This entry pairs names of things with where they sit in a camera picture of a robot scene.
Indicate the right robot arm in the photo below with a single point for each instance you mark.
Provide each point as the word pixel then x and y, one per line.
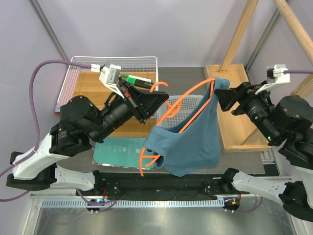
pixel 287 125

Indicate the orange plastic hanger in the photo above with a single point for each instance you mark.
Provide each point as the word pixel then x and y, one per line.
pixel 171 112

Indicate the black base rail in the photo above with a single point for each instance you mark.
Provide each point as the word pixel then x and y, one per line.
pixel 159 187

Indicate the green black highlighter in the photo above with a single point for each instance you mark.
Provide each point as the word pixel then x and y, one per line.
pixel 142 84

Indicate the white plastic basket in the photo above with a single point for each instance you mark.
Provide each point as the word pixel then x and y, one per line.
pixel 188 104

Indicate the wooden clothes rack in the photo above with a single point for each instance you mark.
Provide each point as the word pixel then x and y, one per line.
pixel 240 133

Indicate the white wire shelf rack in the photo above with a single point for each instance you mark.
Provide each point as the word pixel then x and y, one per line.
pixel 142 66

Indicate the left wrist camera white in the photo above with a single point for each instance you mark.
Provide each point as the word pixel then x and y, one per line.
pixel 109 75

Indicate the upper wooden shelf board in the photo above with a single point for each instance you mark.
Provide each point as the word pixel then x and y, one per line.
pixel 89 85

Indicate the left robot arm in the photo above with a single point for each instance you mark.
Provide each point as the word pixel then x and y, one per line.
pixel 80 123

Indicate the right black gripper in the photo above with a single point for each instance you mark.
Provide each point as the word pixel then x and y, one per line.
pixel 239 98

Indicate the white slotted cable duct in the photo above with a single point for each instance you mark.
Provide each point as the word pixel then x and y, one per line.
pixel 123 204

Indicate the blue tank top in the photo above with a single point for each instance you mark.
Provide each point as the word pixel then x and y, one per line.
pixel 193 143

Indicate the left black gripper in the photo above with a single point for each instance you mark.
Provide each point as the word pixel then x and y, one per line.
pixel 133 103

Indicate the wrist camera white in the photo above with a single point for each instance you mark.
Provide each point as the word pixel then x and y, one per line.
pixel 276 77
pixel 109 75

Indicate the green capped white marker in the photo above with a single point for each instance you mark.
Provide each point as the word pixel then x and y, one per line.
pixel 133 78

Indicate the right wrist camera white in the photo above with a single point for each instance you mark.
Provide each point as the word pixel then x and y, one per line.
pixel 276 77

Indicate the teal mat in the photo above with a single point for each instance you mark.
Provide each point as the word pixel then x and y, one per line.
pixel 118 152

